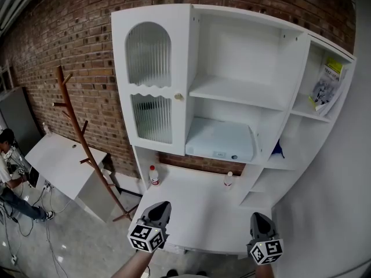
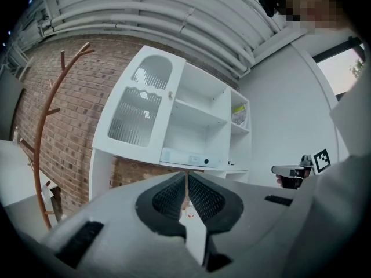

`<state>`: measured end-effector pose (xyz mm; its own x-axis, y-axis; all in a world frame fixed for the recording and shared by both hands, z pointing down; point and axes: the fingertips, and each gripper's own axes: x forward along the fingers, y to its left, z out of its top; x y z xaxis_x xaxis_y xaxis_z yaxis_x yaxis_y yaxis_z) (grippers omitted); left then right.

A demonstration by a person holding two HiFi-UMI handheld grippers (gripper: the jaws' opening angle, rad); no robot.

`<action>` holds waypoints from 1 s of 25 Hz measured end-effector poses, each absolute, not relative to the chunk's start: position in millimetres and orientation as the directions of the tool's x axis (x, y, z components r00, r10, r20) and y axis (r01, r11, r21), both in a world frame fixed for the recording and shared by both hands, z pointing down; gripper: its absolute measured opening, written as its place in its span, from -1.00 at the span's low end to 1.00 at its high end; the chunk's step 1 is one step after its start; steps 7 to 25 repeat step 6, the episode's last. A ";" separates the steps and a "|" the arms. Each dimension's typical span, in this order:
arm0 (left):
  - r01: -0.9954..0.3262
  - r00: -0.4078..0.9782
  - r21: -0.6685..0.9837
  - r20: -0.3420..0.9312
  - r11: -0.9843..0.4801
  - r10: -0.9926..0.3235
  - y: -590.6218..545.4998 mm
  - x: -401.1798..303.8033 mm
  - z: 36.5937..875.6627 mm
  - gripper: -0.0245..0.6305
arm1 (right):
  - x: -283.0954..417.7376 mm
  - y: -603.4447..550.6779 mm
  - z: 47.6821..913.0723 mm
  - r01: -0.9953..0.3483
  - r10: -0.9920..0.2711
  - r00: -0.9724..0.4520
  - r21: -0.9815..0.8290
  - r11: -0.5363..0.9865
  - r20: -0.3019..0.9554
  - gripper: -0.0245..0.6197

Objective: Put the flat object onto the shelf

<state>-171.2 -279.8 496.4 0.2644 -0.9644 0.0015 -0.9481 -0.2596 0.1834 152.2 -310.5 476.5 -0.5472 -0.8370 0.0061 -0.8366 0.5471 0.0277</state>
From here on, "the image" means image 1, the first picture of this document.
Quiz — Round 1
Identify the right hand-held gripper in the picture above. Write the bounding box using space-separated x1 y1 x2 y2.
246 212 284 268

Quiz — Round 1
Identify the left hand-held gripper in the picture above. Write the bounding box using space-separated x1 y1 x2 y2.
127 200 172 254

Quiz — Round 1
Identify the light blue box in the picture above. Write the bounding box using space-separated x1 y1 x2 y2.
184 116 259 164

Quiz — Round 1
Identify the white desk hutch cabinet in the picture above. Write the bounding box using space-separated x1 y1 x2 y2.
111 3 357 210

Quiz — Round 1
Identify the person's left forearm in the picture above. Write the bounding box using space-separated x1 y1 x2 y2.
111 249 156 278

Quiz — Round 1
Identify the person's right forearm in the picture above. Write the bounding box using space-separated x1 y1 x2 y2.
254 264 279 278

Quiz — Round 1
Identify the white bottle with red label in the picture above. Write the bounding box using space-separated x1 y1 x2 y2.
148 165 161 186

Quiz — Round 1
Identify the clear water bottle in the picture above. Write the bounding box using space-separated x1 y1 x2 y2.
223 171 234 191

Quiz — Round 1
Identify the blue cloth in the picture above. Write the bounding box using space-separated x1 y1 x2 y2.
272 139 286 159

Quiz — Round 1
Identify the brown wooden coat rack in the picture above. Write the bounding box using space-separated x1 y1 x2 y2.
52 65 139 222

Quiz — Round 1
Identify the small white table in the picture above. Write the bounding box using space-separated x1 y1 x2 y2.
24 133 121 222

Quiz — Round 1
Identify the open wooden drawer box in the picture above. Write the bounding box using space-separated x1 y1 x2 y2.
28 166 40 189

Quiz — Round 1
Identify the white book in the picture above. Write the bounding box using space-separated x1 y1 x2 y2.
315 68 348 117

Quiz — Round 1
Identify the yellow and grey cover book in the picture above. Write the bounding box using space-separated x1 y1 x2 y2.
308 57 344 107

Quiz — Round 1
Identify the white ribbed glass cabinet door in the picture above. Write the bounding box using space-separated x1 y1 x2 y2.
111 3 192 157

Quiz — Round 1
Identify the grey panel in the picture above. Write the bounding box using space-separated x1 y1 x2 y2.
0 87 43 153

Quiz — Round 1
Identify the white metal rack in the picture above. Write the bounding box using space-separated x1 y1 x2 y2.
0 59 15 95

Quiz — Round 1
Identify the white power cable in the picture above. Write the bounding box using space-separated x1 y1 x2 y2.
48 189 72 214

